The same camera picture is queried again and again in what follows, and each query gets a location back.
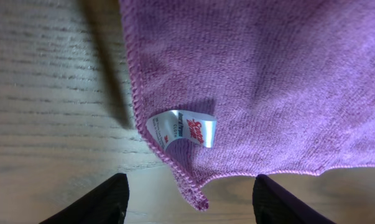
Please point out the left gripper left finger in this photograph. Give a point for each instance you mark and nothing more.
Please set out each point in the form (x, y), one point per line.
(105, 204)

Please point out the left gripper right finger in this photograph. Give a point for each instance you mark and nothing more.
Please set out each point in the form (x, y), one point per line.
(273, 204)

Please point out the purple microfiber cloth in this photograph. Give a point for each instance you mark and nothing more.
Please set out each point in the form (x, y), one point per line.
(229, 88)

